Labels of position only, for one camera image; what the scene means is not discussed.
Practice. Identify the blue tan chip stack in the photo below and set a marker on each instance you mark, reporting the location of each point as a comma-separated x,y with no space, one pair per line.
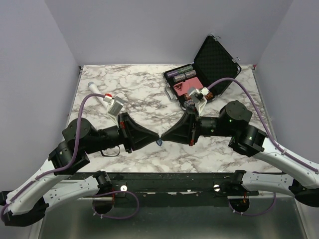
189,104

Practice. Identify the white microphone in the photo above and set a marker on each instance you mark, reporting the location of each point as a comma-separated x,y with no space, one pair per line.
94,89

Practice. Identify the blue plastic key tag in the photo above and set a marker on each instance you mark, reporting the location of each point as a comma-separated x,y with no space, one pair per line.
159,142

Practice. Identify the black table front rail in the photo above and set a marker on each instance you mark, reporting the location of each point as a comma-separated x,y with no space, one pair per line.
162,190

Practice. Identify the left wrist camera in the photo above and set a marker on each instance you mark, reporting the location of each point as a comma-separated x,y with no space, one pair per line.
114,106

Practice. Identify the purple chip stack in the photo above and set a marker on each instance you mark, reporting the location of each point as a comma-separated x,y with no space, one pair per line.
172,73

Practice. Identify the pink playing card deck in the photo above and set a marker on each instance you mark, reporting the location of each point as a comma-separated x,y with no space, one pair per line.
181,88

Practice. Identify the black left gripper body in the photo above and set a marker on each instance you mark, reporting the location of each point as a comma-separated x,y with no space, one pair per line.
122,133

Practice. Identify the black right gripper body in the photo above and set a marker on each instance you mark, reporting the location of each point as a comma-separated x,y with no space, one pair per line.
195,125

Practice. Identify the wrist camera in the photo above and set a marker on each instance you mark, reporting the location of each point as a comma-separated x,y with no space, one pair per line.
114,106
198,96

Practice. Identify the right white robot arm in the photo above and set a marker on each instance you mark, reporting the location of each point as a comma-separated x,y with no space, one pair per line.
299,177

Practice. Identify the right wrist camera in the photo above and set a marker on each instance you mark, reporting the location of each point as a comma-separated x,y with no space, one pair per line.
198,96

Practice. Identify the green chip stack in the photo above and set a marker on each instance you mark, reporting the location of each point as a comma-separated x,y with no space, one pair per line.
185,69

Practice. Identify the black poker chip case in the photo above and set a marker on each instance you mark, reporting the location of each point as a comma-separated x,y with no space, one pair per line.
211,63

